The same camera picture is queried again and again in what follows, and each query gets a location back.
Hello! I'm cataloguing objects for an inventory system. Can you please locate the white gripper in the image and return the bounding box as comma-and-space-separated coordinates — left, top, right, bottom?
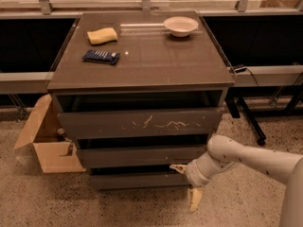
169, 159, 214, 212

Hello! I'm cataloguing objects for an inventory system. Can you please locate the grey bottom drawer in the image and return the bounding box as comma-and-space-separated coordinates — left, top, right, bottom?
90, 172, 188, 190

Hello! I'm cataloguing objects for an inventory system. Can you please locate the grey drawer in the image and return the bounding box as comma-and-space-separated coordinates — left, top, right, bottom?
58, 108, 223, 139
77, 144, 205, 168
90, 172, 188, 190

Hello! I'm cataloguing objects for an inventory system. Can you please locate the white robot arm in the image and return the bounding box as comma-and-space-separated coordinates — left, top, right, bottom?
169, 134, 303, 227

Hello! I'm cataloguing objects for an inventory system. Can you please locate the grey middle drawer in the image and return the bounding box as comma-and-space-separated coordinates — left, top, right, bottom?
77, 144, 205, 168

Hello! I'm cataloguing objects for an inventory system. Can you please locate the grey top drawer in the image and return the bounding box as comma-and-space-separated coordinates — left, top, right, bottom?
58, 108, 223, 139

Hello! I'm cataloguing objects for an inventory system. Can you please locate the grey drawer cabinet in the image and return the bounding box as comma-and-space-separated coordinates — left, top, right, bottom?
48, 12, 234, 176

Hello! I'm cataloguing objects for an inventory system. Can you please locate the open cardboard box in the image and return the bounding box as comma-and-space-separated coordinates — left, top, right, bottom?
14, 95, 86, 173

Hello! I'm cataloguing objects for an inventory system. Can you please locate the black stand with wheel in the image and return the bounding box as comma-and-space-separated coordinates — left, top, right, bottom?
225, 95, 266, 146

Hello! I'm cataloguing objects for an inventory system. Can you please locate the bottle inside cardboard box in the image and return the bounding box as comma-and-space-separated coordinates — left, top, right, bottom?
57, 128, 66, 141

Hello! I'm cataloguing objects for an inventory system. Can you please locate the white bowl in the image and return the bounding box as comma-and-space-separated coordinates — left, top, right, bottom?
164, 16, 198, 38

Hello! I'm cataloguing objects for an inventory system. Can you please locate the blue snack packet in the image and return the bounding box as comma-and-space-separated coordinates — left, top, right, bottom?
82, 50, 120, 65

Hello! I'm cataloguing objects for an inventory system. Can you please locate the yellow sponge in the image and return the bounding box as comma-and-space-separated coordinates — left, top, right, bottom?
87, 27, 117, 45

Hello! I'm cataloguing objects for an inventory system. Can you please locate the black cable with plug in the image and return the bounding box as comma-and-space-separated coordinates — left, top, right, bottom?
231, 63, 260, 88

